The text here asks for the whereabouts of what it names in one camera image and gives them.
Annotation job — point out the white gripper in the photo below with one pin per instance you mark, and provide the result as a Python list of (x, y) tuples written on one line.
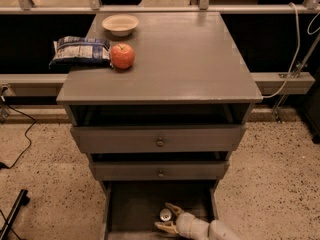
[(187, 224)]

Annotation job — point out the dark pepsi can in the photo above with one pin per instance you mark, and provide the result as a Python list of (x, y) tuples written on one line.
[(165, 215)]

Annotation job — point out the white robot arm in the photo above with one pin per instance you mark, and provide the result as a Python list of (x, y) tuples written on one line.
[(217, 230)]

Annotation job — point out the grey open bottom drawer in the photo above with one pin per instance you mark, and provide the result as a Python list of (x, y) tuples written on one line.
[(132, 207)]

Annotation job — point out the brass middle drawer knob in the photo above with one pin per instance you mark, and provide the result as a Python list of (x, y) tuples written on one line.
[(160, 174)]

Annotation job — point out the brass drawer knob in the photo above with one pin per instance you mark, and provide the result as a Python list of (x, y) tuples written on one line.
[(160, 174), (160, 142)]

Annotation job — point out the grey middle drawer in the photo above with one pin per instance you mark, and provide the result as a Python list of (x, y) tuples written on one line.
[(147, 171)]

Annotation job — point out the brass top drawer knob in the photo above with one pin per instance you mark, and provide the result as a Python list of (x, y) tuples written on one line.
[(160, 142)]

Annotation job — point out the grey top drawer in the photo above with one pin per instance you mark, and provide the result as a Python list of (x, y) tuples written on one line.
[(143, 140)]

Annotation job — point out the grey wooden drawer cabinet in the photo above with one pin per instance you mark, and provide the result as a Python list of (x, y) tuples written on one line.
[(187, 72)]

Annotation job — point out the black stand foot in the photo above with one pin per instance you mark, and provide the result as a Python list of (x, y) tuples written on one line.
[(21, 200)]

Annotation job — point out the red apple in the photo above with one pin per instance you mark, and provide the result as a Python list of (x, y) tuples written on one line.
[(122, 56)]

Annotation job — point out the blue white chip bag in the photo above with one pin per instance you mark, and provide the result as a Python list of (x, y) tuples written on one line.
[(72, 50)]

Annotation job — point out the white paper bowl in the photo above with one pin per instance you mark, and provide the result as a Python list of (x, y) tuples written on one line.
[(120, 25)]

